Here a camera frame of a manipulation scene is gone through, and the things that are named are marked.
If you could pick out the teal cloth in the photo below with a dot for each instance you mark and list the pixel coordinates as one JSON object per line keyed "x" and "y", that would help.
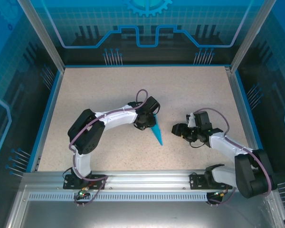
{"x": 158, "y": 133}

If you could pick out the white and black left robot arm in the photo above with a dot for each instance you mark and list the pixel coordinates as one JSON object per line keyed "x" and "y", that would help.
{"x": 88, "y": 133}

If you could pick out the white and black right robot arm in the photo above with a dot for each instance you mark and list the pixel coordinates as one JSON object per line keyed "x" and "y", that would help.
{"x": 251, "y": 175}

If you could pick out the grey sheet metal tray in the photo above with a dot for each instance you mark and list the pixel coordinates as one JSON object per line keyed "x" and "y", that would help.
{"x": 133, "y": 213}

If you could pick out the aluminium mounting beam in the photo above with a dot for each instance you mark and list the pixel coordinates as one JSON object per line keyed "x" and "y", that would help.
{"x": 145, "y": 180}

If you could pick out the blue printed side panel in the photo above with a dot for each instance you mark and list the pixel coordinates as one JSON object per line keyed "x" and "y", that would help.
{"x": 9, "y": 71}
{"x": 275, "y": 71}

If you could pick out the blue printed circuit-pattern panel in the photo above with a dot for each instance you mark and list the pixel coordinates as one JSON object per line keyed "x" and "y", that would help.
{"x": 180, "y": 19}

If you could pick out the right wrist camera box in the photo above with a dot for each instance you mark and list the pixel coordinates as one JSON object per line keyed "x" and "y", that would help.
{"x": 190, "y": 120}

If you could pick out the aluminium side rail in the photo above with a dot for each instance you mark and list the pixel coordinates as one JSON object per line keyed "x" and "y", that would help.
{"x": 242, "y": 118}

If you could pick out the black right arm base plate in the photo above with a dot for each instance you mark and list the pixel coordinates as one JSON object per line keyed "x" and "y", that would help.
{"x": 196, "y": 181}

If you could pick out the blue table border frame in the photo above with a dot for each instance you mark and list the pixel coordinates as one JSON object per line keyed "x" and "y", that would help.
{"x": 46, "y": 118}

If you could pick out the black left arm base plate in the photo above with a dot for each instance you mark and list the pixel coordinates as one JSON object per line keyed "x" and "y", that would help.
{"x": 69, "y": 184}

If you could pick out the aluminium frame post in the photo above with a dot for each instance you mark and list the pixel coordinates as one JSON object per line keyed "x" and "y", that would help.
{"x": 45, "y": 35}
{"x": 249, "y": 35}

